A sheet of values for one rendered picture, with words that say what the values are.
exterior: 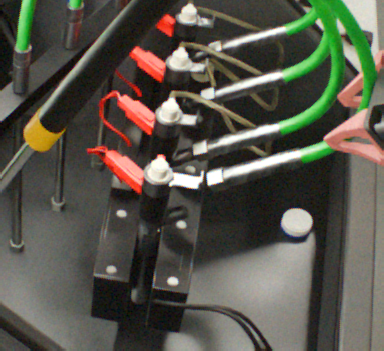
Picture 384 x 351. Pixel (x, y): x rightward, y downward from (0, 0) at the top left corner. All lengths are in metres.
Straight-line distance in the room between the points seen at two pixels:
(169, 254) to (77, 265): 0.20
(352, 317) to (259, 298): 0.18
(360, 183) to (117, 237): 0.32
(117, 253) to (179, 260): 0.06
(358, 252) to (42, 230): 0.39
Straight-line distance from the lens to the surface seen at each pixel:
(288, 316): 1.35
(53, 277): 1.35
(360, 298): 1.24
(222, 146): 1.17
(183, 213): 1.13
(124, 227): 1.21
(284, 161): 1.07
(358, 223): 1.31
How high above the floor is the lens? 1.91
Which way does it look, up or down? 46 degrees down
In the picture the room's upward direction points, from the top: 11 degrees clockwise
